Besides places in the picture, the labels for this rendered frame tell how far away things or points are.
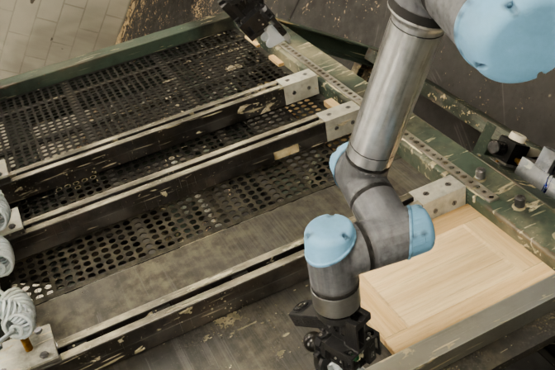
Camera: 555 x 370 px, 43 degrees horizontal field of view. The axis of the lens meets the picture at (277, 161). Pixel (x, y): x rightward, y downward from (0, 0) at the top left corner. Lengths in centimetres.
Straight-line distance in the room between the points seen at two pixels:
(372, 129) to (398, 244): 17
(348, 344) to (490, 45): 55
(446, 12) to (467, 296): 85
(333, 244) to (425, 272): 63
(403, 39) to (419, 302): 73
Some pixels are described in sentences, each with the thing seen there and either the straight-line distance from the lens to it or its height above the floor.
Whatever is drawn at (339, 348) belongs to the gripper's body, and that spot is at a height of 151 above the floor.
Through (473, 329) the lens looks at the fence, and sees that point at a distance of 145.
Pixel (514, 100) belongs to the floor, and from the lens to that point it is 291.
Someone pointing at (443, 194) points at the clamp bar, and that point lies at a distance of 173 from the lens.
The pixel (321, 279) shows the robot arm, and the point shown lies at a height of 160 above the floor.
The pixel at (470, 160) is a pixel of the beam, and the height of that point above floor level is 83.
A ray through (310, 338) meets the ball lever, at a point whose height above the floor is 145.
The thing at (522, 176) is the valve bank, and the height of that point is 74.
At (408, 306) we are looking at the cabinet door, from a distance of 153.
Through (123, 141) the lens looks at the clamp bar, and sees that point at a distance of 215.
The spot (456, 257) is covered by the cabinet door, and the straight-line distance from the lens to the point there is 164.
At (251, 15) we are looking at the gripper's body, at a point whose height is 145.
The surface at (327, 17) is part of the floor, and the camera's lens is 400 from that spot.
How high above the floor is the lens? 222
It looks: 33 degrees down
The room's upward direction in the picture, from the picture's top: 80 degrees counter-clockwise
